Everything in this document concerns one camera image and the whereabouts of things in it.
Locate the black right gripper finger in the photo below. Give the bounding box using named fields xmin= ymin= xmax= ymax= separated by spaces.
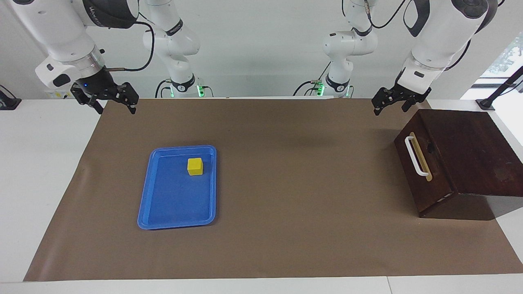
xmin=116 ymin=82 xmax=140 ymax=115
xmin=70 ymin=83 xmax=104 ymax=115

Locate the wooden drawer with white handle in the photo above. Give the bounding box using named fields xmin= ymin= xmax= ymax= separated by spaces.
xmin=394 ymin=110 xmax=458 ymax=214

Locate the black stand base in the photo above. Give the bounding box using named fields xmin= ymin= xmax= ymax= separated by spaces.
xmin=0 ymin=85 xmax=22 ymax=111

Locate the dark brown wooden cabinet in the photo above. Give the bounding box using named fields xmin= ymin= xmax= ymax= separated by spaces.
xmin=416 ymin=109 xmax=523 ymax=219

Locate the blue plastic tray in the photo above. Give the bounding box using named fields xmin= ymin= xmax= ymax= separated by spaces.
xmin=137 ymin=145 xmax=217 ymax=230

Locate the brown paper table mat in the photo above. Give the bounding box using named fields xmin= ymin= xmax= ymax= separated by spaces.
xmin=23 ymin=98 xmax=523 ymax=282

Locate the white wall power outlet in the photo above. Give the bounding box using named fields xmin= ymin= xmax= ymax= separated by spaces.
xmin=44 ymin=90 xmax=76 ymax=100

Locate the black right base cable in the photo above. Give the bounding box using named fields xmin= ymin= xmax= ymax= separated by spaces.
xmin=154 ymin=79 xmax=172 ymax=98

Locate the black base cable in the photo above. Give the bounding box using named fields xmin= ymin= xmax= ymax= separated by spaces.
xmin=292 ymin=61 xmax=332 ymax=97
xmin=154 ymin=79 xmax=172 ymax=98

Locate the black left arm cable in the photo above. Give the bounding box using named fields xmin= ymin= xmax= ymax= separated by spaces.
xmin=363 ymin=0 xmax=410 ymax=30

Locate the black left base cable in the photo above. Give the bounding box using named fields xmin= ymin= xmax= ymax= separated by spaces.
xmin=292 ymin=61 xmax=332 ymax=97

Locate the black camera stand pole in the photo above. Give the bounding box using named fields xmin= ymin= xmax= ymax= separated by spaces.
xmin=476 ymin=65 xmax=523 ymax=111

